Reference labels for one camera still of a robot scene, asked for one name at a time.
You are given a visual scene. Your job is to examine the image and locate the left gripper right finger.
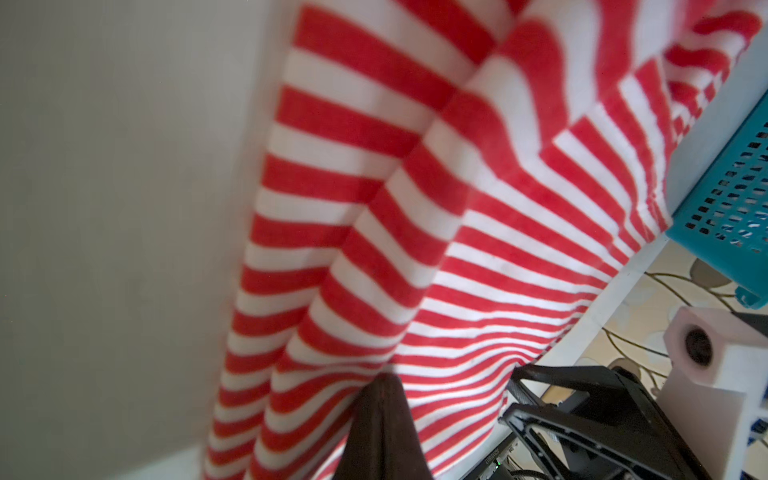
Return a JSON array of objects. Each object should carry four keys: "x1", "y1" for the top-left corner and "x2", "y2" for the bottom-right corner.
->
[{"x1": 386, "y1": 375, "x2": 433, "y2": 480}]

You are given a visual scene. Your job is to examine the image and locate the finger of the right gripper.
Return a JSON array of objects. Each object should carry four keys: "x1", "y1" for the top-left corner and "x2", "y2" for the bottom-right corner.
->
[
  {"x1": 501, "y1": 404, "x2": 690, "y2": 479},
  {"x1": 506, "y1": 364, "x2": 648, "y2": 414}
]

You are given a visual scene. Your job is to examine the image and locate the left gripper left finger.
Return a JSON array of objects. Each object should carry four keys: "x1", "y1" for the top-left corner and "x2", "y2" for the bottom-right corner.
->
[{"x1": 333, "y1": 375, "x2": 387, "y2": 480}]

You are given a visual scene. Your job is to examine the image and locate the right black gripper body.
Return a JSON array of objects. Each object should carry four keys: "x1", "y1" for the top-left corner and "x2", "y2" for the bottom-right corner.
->
[{"x1": 611, "y1": 367, "x2": 710, "y2": 479}]

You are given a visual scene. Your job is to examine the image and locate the red white striped tank top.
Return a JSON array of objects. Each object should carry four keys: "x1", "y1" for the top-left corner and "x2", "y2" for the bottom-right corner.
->
[{"x1": 202, "y1": 1, "x2": 767, "y2": 479}]

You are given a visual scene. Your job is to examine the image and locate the teal plastic basket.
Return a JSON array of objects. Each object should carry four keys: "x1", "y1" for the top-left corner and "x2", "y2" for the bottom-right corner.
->
[{"x1": 667, "y1": 96, "x2": 767, "y2": 309}]

